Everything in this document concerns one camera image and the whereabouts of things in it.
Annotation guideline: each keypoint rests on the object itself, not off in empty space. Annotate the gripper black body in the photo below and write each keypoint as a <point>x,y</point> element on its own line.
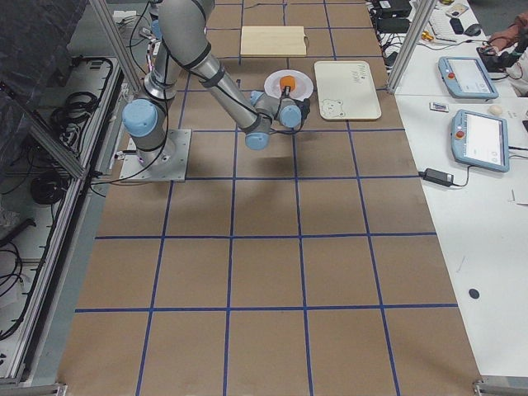
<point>285,92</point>

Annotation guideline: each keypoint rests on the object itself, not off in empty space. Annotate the orange fruit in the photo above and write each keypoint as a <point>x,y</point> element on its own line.
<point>287,80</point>

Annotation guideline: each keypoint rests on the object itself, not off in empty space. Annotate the white round plate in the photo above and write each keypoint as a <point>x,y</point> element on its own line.
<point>297,84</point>

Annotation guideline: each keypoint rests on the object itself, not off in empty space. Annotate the cream bear tray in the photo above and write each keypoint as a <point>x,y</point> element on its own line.
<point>346,91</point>

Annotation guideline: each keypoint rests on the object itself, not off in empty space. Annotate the wooden cutting board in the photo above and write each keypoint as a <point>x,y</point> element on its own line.
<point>273,41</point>

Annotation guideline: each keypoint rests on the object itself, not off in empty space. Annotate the gold cylinder tool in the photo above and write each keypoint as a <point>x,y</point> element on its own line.
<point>427,36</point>

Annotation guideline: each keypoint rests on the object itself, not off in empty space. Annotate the small printed card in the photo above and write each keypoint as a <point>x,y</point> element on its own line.
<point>440,107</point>

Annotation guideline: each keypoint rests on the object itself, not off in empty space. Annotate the white keyboard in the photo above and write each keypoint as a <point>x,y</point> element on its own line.
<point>441,27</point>

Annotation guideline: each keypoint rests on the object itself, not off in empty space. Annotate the black power adapter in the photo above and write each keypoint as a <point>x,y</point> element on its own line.
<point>437,177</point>

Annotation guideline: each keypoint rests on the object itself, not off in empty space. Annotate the teach pendant far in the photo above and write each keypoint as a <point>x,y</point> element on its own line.
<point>466,78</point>

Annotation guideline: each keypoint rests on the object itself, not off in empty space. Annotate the teach pendant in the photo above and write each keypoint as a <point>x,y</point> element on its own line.
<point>480,140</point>
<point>466,78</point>

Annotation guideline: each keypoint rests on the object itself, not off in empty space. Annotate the black computer mouse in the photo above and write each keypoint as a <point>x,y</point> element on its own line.
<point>473,30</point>

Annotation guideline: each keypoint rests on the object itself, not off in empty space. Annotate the teach pendant near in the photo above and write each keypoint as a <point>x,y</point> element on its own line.
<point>480,140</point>

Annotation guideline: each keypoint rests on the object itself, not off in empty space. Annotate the person at desk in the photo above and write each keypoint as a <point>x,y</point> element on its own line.
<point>506,52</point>

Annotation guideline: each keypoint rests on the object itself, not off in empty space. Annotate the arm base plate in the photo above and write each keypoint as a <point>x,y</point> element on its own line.
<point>163,165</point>

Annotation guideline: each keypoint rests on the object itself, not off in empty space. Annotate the aluminium frame post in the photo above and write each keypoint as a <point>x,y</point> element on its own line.
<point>420,19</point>

